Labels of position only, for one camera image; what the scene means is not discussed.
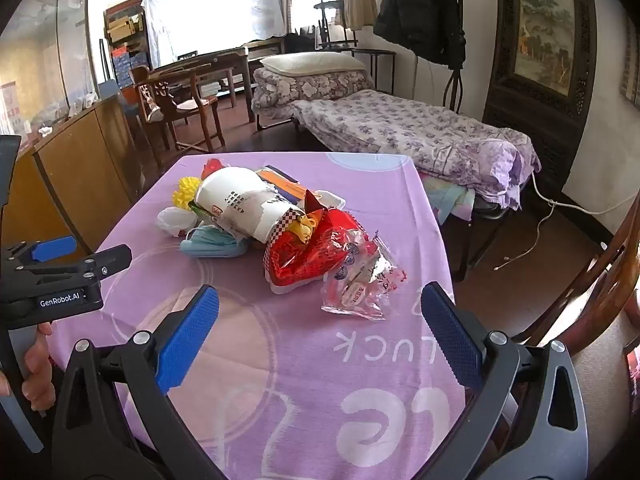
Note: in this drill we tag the red plastic wrapper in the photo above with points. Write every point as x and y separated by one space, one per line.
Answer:
212 166

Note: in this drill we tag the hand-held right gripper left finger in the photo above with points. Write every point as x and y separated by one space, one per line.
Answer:
192 335

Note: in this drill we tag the wooden cabinet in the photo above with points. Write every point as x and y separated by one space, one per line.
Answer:
75 160

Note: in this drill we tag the folded floral quilt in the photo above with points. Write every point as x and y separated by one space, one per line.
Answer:
310 87

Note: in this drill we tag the dark coat rack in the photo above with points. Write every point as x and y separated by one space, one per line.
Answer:
454 90

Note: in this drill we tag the white pillow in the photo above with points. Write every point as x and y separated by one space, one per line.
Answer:
310 62

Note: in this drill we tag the wooden armchair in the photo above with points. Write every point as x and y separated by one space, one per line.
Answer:
200 110

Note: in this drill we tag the black easel stand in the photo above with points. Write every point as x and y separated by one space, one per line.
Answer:
325 25

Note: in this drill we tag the person's left hand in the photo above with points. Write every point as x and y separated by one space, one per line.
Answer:
40 385

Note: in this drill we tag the purple floral blanket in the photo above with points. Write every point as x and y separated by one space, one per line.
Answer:
400 130

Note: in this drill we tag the white tissue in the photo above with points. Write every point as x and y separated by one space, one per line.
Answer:
172 220

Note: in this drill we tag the shelf with boxes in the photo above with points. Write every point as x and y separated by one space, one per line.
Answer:
122 30

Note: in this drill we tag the blue face mask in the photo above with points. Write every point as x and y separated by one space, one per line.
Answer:
210 246

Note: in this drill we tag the yellow spiky pompom ball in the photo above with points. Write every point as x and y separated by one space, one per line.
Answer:
186 191

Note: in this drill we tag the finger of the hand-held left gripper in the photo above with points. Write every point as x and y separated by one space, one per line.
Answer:
107 260
52 249

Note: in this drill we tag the white paper cup blossom print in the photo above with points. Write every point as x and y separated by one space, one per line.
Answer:
235 200

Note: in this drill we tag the purple printed tablecloth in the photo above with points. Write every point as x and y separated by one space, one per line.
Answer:
280 360

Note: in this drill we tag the carved wooden screen painting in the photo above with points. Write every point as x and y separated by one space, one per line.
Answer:
545 15

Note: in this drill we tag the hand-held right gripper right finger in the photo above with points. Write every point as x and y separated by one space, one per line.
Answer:
450 335

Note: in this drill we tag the wooden chair with cushion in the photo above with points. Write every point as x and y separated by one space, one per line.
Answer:
600 270

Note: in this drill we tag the long wooden table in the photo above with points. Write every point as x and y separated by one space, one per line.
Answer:
220 60

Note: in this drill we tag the clear plastic wrapper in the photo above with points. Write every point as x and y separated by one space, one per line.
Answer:
360 285

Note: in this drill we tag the large white sheet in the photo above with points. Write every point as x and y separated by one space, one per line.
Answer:
215 10

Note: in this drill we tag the black jacket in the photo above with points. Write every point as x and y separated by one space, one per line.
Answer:
420 10

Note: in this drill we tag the orange tissue pack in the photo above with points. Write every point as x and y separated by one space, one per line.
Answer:
287 185

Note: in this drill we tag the pastel mattress pad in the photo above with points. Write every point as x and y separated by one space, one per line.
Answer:
450 195

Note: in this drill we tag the round black side table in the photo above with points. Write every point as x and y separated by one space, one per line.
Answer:
372 51

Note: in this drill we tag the red snack bag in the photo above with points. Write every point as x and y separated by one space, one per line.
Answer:
310 250

